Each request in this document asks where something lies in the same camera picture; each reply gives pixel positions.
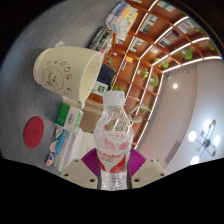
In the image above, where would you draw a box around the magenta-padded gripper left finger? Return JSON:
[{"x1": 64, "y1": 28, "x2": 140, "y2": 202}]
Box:
[{"x1": 62, "y1": 148, "x2": 100, "y2": 190}]

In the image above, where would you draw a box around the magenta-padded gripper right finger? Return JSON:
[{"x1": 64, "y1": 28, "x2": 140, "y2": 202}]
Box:
[{"x1": 128, "y1": 148, "x2": 167, "y2": 189}]

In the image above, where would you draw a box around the clear plastic water bottle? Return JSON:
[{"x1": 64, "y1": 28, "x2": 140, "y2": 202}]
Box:
[{"x1": 93, "y1": 90, "x2": 135, "y2": 192}]

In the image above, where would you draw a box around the white counter with dark top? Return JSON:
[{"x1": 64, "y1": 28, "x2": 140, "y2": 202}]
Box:
[{"x1": 71, "y1": 131, "x2": 98, "y2": 168}]

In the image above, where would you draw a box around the ceiling air vent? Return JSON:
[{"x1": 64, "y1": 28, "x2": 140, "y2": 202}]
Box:
[{"x1": 165, "y1": 141, "x2": 183, "y2": 165}]

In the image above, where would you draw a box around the small oval colourful sticker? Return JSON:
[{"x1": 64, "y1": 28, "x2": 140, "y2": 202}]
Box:
[
  {"x1": 54, "y1": 126, "x2": 65, "y2": 139},
  {"x1": 49, "y1": 139, "x2": 61, "y2": 153},
  {"x1": 45, "y1": 151, "x2": 56, "y2": 167}
]

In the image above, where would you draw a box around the tan chair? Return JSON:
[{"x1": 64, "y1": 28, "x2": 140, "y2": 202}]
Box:
[{"x1": 79, "y1": 99, "x2": 105, "y2": 134}]

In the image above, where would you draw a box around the green and white box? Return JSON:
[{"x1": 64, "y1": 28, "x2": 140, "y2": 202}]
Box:
[{"x1": 54, "y1": 102, "x2": 85, "y2": 133}]

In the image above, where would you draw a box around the flat round red coaster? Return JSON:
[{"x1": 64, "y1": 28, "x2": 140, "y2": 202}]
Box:
[{"x1": 23, "y1": 115, "x2": 45, "y2": 150}]

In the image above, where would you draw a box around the wooden artist mannequin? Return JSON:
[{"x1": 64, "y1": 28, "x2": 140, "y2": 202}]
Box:
[{"x1": 123, "y1": 95, "x2": 150, "y2": 123}]

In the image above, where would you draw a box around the branched ceiling lamp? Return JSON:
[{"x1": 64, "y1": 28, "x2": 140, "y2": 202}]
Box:
[{"x1": 187, "y1": 118, "x2": 222, "y2": 166}]

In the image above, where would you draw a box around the small green and white carton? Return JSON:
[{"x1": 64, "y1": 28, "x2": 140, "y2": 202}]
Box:
[{"x1": 91, "y1": 81, "x2": 110, "y2": 96}]

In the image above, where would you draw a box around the dark chair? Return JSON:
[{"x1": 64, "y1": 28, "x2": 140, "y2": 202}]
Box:
[{"x1": 96, "y1": 63, "x2": 118, "y2": 91}]

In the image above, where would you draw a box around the cream mug with cartoon print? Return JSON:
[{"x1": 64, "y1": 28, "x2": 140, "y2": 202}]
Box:
[{"x1": 32, "y1": 45, "x2": 105, "y2": 110}]

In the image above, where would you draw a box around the wooden shelf unit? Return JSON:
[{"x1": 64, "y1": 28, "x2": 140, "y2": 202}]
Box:
[{"x1": 106, "y1": 0, "x2": 224, "y2": 150}]

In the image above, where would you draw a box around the stack of dark books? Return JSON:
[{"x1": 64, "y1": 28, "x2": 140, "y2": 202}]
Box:
[{"x1": 87, "y1": 26, "x2": 115, "y2": 53}]

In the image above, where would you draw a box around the stack of colourful books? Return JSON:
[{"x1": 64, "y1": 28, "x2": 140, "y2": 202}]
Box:
[{"x1": 104, "y1": 1, "x2": 140, "y2": 45}]

